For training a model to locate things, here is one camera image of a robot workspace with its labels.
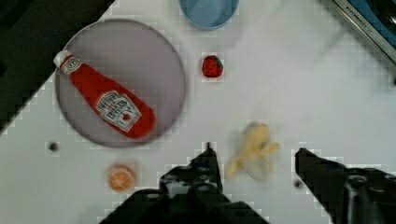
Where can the silver black toaster oven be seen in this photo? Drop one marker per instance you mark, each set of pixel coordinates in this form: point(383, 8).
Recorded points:
point(373, 19)

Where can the peeled yellow toy banana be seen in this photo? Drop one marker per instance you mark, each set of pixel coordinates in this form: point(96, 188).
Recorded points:
point(254, 154)

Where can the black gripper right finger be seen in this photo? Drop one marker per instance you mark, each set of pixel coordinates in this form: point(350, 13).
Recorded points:
point(349, 195)

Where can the red ketchup bottle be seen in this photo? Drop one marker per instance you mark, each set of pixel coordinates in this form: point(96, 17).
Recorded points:
point(114, 104)

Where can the grey round plate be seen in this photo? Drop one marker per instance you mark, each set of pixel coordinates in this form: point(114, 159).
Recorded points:
point(142, 60)

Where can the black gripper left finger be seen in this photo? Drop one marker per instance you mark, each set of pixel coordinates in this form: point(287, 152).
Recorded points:
point(193, 190)

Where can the blue cup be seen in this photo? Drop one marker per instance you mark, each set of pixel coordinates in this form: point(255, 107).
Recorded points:
point(208, 14)

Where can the small red toy strawberry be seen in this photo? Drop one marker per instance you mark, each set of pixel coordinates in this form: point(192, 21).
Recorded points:
point(212, 66)

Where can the orange slice toy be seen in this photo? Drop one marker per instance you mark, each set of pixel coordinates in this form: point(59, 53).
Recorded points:
point(121, 177)

